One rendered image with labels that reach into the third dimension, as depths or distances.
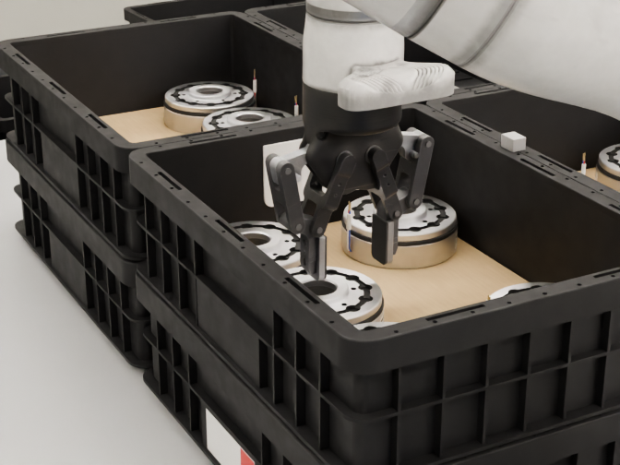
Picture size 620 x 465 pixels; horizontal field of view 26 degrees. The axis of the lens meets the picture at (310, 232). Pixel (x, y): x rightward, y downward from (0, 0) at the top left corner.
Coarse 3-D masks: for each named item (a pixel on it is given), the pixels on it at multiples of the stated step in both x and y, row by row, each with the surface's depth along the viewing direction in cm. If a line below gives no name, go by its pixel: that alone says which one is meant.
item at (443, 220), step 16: (352, 208) 121; (368, 208) 121; (432, 208) 121; (448, 208) 121; (352, 224) 118; (368, 224) 118; (400, 224) 118; (416, 224) 118; (432, 224) 118; (448, 224) 118; (400, 240) 116; (416, 240) 116
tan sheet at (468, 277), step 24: (336, 240) 123; (336, 264) 118; (360, 264) 118; (456, 264) 118; (480, 264) 118; (384, 288) 113; (408, 288) 113; (432, 288) 113; (456, 288) 113; (480, 288) 113; (384, 312) 109; (408, 312) 109; (432, 312) 109
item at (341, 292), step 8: (304, 280) 106; (312, 280) 106; (320, 280) 106; (328, 280) 106; (336, 280) 106; (336, 288) 105; (344, 288) 105; (320, 296) 103; (328, 296) 103; (336, 296) 103; (344, 296) 104; (328, 304) 103
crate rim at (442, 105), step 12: (456, 96) 129; (468, 96) 129; (480, 96) 130; (492, 96) 130; (504, 96) 131; (444, 108) 126; (456, 120) 123; (468, 120) 123; (480, 132) 120; (492, 132) 120; (528, 156) 114; (540, 156) 114; (552, 168) 111; (564, 168) 112; (576, 180) 109; (588, 180) 109; (600, 192) 106; (612, 192) 106
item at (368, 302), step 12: (300, 276) 108; (336, 276) 108; (348, 276) 108; (360, 276) 108; (360, 288) 107; (372, 288) 106; (348, 300) 104; (360, 300) 105; (372, 300) 104; (348, 312) 102; (360, 312) 102; (372, 312) 103
